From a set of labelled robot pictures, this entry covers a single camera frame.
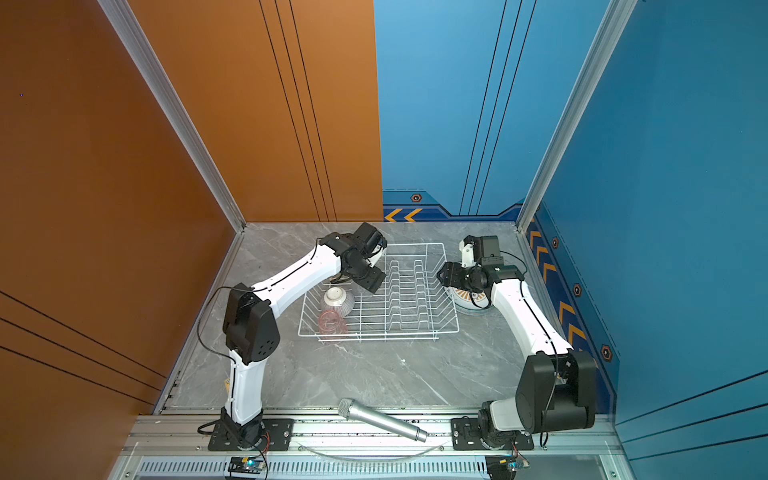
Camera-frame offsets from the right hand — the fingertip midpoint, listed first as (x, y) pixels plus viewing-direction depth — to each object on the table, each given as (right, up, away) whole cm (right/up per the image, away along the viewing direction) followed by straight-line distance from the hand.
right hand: (447, 275), depth 86 cm
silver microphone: (-26, -32, -12) cm, 43 cm away
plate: (+3, -5, -12) cm, 14 cm away
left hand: (-22, 0, +4) cm, 23 cm away
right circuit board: (+10, -45, -15) cm, 48 cm away
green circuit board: (-50, -44, -15) cm, 68 cm away
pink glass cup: (-34, -14, +1) cm, 37 cm away
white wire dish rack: (-8, -10, +11) cm, 17 cm away
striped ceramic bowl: (-33, -8, +5) cm, 34 cm away
